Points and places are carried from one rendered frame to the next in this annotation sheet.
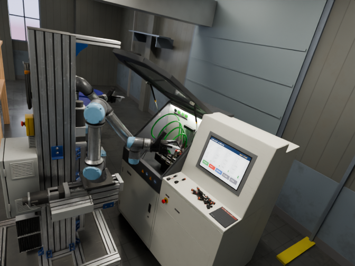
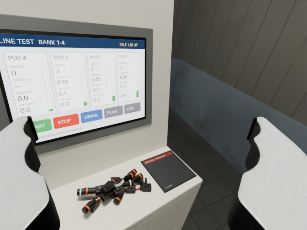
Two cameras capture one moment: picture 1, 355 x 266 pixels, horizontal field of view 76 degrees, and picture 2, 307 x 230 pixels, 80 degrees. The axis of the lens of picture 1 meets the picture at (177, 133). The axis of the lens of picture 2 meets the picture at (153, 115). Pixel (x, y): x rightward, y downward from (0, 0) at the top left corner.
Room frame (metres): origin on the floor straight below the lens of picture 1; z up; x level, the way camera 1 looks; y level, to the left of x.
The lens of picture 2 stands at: (1.40, 0.08, 1.51)
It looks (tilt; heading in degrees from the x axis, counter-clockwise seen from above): 30 degrees down; 273
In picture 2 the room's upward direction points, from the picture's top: 11 degrees clockwise
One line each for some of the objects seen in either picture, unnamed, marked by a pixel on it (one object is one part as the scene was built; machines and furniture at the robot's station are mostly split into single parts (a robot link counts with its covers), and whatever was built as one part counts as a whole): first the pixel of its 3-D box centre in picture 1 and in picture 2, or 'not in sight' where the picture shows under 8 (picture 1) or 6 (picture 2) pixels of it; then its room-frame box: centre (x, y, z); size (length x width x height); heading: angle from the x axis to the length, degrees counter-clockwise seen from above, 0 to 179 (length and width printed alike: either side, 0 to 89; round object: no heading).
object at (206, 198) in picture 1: (203, 196); (116, 187); (1.49, -0.30, 1.01); 0.23 x 0.11 x 0.06; 45
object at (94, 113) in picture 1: (94, 141); not in sight; (1.30, 0.52, 1.41); 0.15 x 0.12 x 0.55; 11
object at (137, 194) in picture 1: (136, 201); not in sight; (1.94, 0.30, 0.44); 0.65 x 0.02 x 0.68; 45
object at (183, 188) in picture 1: (198, 198); (105, 201); (1.52, -0.27, 0.96); 0.70 x 0.22 x 0.03; 45
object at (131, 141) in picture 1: (135, 143); not in sight; (1.36, 0.26, 1.43); 0.11 x 0.08 x 0.09; 101
